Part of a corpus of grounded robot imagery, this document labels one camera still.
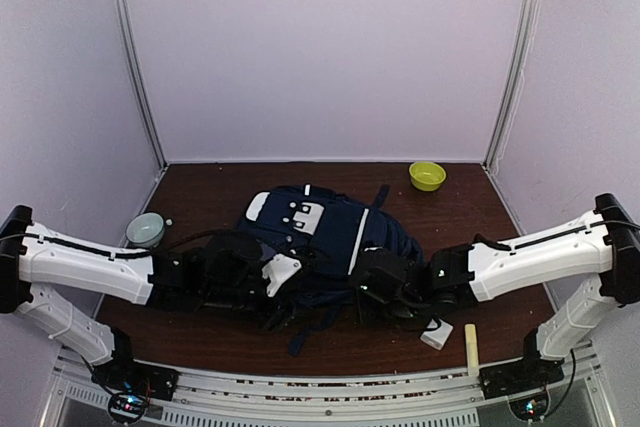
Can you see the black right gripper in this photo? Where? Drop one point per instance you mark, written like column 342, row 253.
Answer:
column 364, row 309

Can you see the navy blue student backpack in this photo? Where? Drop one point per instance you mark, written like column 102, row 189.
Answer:
column 332, row 231

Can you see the left aluminium corner post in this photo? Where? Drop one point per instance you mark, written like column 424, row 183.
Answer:
column 137, row 81

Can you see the right aluminium corner post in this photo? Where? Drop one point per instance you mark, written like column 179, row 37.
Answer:
column 514, row 81

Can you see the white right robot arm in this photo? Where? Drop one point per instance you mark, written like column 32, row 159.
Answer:
column 602, row 245

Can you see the pale green ceramic bowl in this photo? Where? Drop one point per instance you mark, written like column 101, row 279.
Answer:
column 145, row 230

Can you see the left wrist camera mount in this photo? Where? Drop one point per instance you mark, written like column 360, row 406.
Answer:
column 278, row 271

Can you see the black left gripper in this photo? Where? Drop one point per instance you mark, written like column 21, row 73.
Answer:
column 278, row 314

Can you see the aluminium corner post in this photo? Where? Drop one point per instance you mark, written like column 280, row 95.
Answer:
column 137, row 81
column 514, row 81

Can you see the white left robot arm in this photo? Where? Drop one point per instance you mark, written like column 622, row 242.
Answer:
column 35, row 259

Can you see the white charger box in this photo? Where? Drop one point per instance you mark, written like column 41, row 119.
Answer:
column 436, row 334

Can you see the lime green plastic bowl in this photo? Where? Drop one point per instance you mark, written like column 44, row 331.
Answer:
column 427, row 176

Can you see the pale yellow highlighter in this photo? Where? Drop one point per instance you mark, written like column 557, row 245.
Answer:
column 472, row 353

